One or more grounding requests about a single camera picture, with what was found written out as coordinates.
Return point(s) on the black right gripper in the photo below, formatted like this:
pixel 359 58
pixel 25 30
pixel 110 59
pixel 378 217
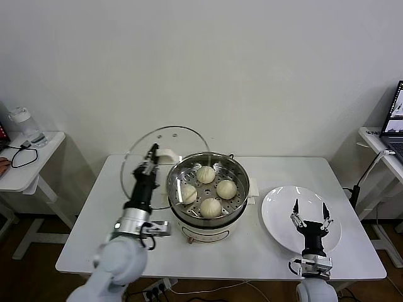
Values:
pixel 313 239

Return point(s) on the person's hand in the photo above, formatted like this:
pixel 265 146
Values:
pixel 3 166

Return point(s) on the white power strip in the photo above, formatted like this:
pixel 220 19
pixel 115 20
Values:
pixel 160 287

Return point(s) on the white round plate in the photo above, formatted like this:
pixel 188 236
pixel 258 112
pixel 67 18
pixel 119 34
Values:
pixel 283 207

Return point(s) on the stainless steel steamer basket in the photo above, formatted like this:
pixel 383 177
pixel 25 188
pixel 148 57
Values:
pixel 242 188

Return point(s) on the clear water bottle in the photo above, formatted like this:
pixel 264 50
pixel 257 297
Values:
pixel 28 127

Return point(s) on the black laptop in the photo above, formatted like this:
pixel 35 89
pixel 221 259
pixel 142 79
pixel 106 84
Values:
pixel 3 135

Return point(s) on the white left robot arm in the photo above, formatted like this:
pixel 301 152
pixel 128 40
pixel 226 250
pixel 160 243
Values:
pixel 119 261

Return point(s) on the white steamed baozi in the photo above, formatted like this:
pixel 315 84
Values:
pixel 211 207
pixel 188 193
pixel 206 174
pixel 226 188

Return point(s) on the grey laptop showing images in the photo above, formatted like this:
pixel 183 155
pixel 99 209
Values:
pixel 393 126

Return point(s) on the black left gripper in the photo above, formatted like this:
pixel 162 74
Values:
pixel 141 188

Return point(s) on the black power adapter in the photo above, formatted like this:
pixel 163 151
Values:
pixel 355 195

